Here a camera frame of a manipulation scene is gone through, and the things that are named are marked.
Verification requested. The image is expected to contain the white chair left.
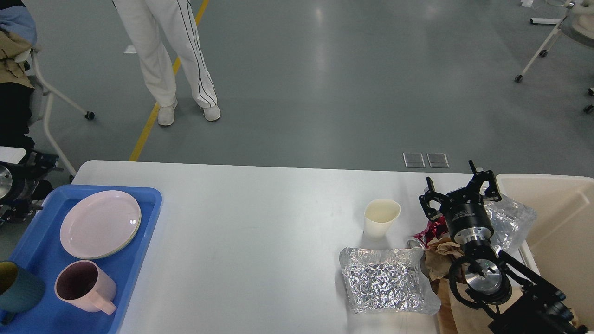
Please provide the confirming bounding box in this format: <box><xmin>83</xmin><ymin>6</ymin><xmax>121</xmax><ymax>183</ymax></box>
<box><xmin>17</xmin><ymin>47</ymin><xmax>95</xmax><ymax>180</ymax></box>

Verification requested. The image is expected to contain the white chair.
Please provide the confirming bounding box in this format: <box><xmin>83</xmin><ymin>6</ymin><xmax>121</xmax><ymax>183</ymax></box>
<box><xmin>17</xmin><ymin>47</ymin><xmax>95</xmax><ymax>180</ymax></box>
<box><xmin>514</xmin><ymin>0</ymin><xmax>594</xmax><ymax>114</ymax></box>

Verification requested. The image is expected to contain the white chair right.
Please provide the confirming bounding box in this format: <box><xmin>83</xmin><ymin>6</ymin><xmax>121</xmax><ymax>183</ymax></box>
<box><xmin>514</xmin><ymin>0</ymin><xmax>594</xmax><ymax>114</ymax></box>

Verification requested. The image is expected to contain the crushed red can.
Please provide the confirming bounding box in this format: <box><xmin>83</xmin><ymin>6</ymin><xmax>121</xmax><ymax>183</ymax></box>
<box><xmin>407</xmin><ymin>217</ymin><xmax>448</xmax><ymax>249</ymax></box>

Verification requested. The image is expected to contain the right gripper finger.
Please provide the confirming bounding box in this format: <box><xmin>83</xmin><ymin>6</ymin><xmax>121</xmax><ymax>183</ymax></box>
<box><xmin>419</xmin><ymin>177</ymin><xmax>449</xmax><ymax>221</ymax></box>
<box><xmin>466</xmin><ymin>160</ymin><xmax>502</xmax><ymax>202</ymax></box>

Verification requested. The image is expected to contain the seated person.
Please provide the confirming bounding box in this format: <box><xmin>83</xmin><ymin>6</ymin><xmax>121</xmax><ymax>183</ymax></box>
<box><xmin>0</xmin><ymin>0</ymin><xmax>38</xmax><ymax>150</ymax></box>

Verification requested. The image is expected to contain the blue plastic tray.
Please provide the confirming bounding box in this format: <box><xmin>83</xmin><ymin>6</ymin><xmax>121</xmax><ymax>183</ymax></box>
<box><xmin>0</xmin><ymin>185</ymin><xmax>162</xmax><ymax>334</ymax></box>

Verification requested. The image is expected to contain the person in white trousers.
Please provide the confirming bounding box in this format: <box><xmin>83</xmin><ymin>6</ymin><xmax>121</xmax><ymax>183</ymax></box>
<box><xmin>113</xmin><ymin>0</ymin><xmax>221</xmax><ymax>127</ymax></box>

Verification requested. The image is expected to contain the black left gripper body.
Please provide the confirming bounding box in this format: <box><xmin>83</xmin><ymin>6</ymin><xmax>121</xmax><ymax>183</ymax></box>
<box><xmin>0</xmin><ymin>162</ymin><xmax>35</xmax><ymax>218</ymax></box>

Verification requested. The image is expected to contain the floor socket plate right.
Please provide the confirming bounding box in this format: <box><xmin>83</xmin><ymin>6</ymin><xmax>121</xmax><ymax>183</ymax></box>
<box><xmin>426</xmin><ymin>153</ymin><xmax>450</xmax><ymax>168</ymax></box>

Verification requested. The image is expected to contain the flat aluminium foil tray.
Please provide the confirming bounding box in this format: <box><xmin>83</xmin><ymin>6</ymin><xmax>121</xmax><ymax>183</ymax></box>
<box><xmin>339</xmin><ymin>247</ymin><xmax>441</xmax><ymax>315</ymax></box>

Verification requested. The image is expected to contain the brown paper bag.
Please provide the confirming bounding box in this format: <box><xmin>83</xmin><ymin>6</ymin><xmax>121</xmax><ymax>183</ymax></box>
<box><xmin>425</xmin><ymin>233</ymin><xmax>493</xmax><ymax>334</ymax></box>

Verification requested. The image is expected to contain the pink mug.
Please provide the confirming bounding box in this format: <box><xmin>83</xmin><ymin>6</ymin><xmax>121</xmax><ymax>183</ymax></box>
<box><xmin>54</xmin><ymin>260</ymin><xmax>117</xmax><ymax>315</ymax></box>

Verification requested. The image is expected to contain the beige plastic bin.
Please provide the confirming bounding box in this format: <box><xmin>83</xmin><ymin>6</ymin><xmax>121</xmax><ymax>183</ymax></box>
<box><xmin>497</xmin><ymin>174</ymin><xmax>594</xmax><ymax>330</ymax></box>

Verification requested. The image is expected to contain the cream paper cup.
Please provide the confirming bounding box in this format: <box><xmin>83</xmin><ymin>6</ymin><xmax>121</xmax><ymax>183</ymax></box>
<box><xmin>363</xmin><ymin>199</ymin><xmax>402</xmax><ymax>239</ymax></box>

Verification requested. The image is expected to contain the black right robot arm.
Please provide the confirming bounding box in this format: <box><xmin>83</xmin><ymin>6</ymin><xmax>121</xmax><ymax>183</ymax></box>
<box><xmin>419</xmin><ymin>161</ymin><xmax>588</xmax><ymax>334</ymax></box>

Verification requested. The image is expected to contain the floor socket plate left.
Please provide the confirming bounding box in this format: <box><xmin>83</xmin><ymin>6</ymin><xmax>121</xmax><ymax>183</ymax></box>
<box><xmin>402</xmin><ymin>152</ymin><xmax>426</xmax><ymax>168</ymax></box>

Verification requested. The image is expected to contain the crumpled foil container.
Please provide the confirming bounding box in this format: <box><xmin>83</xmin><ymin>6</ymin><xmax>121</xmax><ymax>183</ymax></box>
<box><xmin>484</xmin><ymin>195</ymin><xmax>537</xmax><ymax>253</ymax></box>

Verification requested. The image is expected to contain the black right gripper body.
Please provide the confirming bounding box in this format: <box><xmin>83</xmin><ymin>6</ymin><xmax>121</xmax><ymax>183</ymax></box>
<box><xmin>443</xmin><ymin>192</ymin><xmax>494</xmax><ymax>244</ymax></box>

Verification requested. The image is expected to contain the yellow plate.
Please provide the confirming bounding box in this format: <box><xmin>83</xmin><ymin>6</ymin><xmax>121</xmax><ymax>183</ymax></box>
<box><xmin>89</xmin><ymin>217</ymin><xmax>142</xmax><ymax>260</ymax></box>

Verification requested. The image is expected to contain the floor socket plate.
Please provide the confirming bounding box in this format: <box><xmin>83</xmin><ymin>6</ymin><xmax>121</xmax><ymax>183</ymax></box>
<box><xmin>426</xmin><ymin>153</ymin><xmax>450</xmax><ymax>168</ymax></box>
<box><xmin>402</xmin><ymin>152</ymin><xmax>426</xmax><ymax>168</ymax></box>

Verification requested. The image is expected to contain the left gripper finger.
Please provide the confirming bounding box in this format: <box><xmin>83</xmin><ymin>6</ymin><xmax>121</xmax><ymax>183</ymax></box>
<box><xmin>26</xmin><ymin>150</ymin><xmax>59</xmax><ymax>179</ymax></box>
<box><xmin>5</xmin><ymin>195</ymin><xmax>46</xmax><ymax>221</ymax></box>

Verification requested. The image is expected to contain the white side table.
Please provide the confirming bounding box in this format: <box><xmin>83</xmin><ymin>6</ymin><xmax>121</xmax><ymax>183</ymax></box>
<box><xmin>0</xmin><ymin>146</ymin><xmax>27</xmax><ymax>164</ymax></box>

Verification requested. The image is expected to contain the teal mug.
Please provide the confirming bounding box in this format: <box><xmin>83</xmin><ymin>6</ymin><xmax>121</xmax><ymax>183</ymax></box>
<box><xmin>0</xmin><ymin>261</ymin><xmax>46</xmax><ymax>326</ymax></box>

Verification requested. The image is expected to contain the pink plate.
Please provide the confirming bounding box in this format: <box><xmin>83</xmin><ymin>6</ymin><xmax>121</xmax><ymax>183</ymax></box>
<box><xmin>59</xmin><ymin>190</ymin><xmax>142</xmax><ymax>260</ymax></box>

